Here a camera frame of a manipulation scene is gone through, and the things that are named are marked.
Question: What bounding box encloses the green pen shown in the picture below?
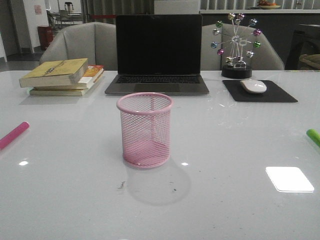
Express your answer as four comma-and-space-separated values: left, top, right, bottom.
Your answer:
306, 128, 320, 147

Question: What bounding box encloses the pink pen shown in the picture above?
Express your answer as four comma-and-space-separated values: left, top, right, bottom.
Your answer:
0, 121, 30, 150

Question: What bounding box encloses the pink mesh pen holder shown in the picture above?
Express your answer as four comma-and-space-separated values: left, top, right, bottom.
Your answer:
116, 92, 173, 169

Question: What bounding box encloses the grey laptop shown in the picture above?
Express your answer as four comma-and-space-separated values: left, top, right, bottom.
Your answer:
105, 14, 209, 96

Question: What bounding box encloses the orange middle book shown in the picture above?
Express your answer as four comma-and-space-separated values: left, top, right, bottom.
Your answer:
34, 65, 104, 90

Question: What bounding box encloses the ferris wheel desk ornament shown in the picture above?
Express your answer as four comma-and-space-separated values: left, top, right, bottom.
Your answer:
210, 12, 262, 79

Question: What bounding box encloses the white computer mouse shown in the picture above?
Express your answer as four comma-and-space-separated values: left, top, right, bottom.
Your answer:
240, 79, 267, 94

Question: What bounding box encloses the grey armchair left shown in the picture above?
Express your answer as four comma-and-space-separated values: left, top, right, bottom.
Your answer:
39, 22, 118, 71

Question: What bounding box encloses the grey armchair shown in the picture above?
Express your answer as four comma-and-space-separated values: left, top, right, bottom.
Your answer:
39, 22, 118, 71
200, 23, 285, 71

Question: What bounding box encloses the yellow top book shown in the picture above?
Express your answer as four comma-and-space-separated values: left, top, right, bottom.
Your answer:
19, 58, 88, 88

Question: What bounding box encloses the grey armchair right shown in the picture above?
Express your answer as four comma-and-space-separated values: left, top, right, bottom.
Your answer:
200, 23, 285, 71

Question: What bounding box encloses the black mouse pad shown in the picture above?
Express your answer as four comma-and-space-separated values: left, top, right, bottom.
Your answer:
222, 80, 298, 103

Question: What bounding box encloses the cream bottom book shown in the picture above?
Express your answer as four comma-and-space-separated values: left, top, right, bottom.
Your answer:
29, 73, 103, 96

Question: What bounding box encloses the red trash bin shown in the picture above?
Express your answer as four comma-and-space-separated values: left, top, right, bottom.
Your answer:
37, 26, 53, 50

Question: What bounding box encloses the fruit bowl on shelf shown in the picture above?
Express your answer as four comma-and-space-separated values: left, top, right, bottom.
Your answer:
257, 0, 281, 10

